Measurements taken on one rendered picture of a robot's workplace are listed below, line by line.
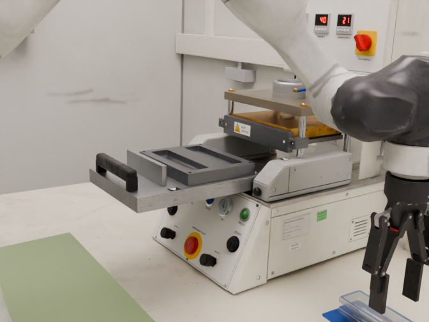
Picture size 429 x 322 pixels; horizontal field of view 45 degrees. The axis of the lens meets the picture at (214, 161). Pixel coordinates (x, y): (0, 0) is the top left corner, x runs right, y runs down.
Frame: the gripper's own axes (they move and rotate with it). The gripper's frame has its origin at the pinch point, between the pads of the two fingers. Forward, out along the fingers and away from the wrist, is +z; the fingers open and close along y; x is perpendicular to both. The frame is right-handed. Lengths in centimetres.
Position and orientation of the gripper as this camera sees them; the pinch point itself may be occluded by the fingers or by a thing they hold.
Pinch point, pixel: (395, 289)
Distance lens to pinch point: 94.9
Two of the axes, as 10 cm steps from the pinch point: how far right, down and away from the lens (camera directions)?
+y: -8.6, 1.1, -5.0
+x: 5.1, 2.3, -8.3
